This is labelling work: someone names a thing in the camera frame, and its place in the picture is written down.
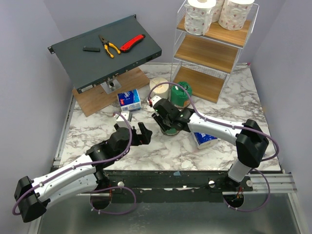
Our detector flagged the green roll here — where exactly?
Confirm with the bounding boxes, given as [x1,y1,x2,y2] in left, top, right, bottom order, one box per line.
[170,81,193,108]
[161,127,180,136]

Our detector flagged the beige brown paper roll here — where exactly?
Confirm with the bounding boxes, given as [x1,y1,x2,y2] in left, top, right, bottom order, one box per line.
[149,77,169,99]

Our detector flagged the short floral paper roll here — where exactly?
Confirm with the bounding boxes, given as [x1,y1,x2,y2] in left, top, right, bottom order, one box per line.
[184,0,216,36]

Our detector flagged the small floral paper roll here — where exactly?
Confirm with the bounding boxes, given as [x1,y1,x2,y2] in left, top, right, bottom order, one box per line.
[212,0,224,22]

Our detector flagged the large floral paper roll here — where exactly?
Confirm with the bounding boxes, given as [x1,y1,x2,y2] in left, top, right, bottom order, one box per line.
[218,0,254,31]

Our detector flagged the green roll front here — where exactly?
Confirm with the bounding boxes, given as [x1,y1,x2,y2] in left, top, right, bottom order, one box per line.
[161,127,180,136]

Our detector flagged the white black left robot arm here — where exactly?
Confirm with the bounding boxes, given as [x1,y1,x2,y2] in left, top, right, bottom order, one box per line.
[12,122,153,223]

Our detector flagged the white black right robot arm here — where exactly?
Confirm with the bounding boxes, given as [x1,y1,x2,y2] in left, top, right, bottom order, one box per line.
[149,96,269,191]

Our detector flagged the blue Tempo roll left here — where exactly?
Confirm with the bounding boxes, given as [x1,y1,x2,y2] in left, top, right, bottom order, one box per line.
[117,89,141,111]

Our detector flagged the blue tempo roll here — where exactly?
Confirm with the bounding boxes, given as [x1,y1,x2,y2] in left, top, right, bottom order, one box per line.
[117,89,141,111]
[192,132,218,149]

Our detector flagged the blue Tempo roll right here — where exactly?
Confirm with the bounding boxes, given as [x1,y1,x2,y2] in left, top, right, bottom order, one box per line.
[192,132,218,149]

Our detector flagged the wooden base board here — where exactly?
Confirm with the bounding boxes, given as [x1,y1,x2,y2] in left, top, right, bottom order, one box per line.
[72,68,150,117]

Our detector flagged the grey metal stand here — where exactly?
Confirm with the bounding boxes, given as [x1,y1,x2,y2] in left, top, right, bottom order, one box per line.
[100,78,121,94]

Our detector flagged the red black utility knife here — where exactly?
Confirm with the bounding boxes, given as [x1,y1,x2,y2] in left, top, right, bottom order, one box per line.
[120,34,146,53]

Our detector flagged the dark grey rack panel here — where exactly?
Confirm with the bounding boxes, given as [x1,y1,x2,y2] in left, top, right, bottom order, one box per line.
[48,15,162,94]

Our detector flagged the small black connector block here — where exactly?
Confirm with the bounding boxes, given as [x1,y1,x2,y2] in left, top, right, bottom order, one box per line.
[82,46,100,53]

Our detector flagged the black aluminium mounting rail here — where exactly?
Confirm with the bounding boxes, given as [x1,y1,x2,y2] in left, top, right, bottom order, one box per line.
[39,168,298,204]

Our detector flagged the white wire wooden shelf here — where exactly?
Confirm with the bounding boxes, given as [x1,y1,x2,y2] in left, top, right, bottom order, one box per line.
[171,1,259,103]

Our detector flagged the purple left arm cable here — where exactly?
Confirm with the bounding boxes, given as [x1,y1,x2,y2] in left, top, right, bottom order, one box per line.
[12,112,137,215]

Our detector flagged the yellow handled pliers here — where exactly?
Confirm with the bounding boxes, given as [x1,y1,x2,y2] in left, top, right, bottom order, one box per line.
[98,35,121,59]

